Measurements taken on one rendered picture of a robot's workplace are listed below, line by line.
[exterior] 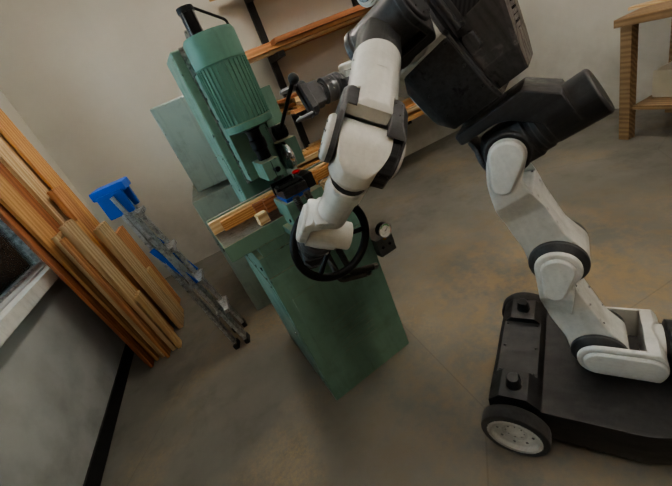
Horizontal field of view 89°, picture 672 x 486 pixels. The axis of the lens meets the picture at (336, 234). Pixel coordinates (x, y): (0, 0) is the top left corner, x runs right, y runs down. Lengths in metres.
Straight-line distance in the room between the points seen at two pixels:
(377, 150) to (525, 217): 0.59
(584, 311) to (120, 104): 3.49
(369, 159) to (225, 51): 0.80
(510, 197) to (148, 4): 3.28
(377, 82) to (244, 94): 0.72
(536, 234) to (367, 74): 0.68
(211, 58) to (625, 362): 1.50
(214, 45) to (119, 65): 2.45
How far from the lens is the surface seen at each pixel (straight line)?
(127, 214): 1.97
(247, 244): 1.20
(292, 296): 1.33
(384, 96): 0.57
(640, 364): 1.31
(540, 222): 1.05
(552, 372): 1.43
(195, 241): 3.80
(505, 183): 0.96
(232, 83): 1.24
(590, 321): 1.27
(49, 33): 3.77
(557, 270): 1.08
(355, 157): 0.54
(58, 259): 2.48
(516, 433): 1.40
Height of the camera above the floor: 1.31
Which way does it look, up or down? 26 degrees down
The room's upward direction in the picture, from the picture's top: 23 degrees counter-clockwise
